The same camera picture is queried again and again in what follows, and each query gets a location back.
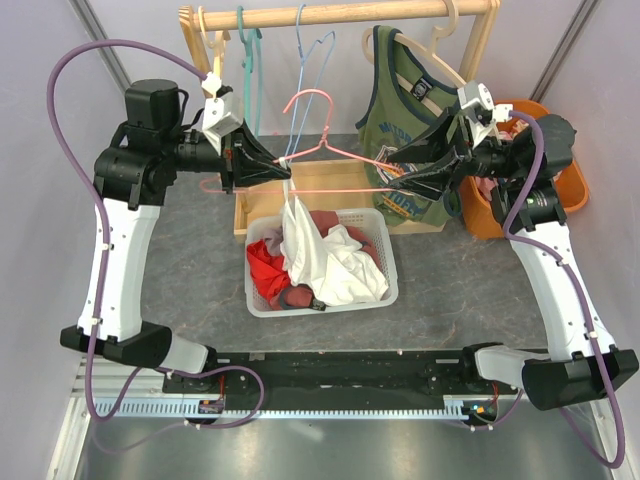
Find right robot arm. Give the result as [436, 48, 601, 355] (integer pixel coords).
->
[387, 109, 639, 411]

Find beige wooden hanger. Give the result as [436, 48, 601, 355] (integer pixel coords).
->
[197, 6, 231, 78]

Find pink wire hanger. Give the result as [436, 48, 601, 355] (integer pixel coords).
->
[199, 88, 403, 194]

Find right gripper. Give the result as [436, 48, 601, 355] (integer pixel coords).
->
[388, 105, 525, 203]

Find orange plastic bin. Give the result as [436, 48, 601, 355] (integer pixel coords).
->
[459, 99, 589, 240]

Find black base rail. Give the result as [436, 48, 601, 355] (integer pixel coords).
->
[160, 349, 521, 407]

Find light blue hanger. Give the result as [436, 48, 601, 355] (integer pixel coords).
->
[285, 3, 336, 155]

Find mauve pink tank top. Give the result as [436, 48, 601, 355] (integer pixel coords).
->
[262, 226, 283, 257]

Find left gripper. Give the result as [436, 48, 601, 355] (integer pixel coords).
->
[163, 117, 291, 195]

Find pink patterned cloth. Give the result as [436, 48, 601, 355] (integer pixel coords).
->
[474, 119, 528, 202]

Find rust red tank top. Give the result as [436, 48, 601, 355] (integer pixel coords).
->
[274, 210, 388, 311]

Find white tank top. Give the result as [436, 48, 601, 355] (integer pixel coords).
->
[280, 179, 397, 311]

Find slotted cable duct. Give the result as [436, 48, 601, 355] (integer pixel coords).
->
[115, 397, 479, 421]

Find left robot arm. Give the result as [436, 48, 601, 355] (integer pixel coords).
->
[60, 73, 291, 393]

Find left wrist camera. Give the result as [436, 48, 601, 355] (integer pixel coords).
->
[201, 72, 244, 155]

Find teal plastic hanger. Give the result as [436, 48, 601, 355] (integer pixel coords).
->
[236, 5, 263, 136]

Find white plastic basket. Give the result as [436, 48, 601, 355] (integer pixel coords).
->
[244, 208, 399, 318]

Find green printed tank top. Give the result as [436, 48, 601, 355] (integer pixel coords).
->
[356, 25, 461, 228]

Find wooden hanger right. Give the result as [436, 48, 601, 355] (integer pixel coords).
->
[361, 0, 467, 88]

